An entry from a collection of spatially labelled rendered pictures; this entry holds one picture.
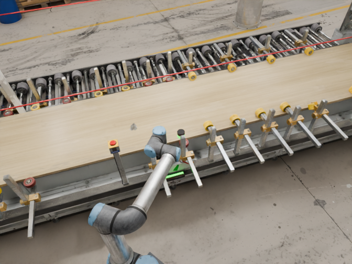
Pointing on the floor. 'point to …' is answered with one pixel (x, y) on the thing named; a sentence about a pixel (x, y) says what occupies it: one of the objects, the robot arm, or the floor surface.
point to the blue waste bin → (11, 7)
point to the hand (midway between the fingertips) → (165, 161)
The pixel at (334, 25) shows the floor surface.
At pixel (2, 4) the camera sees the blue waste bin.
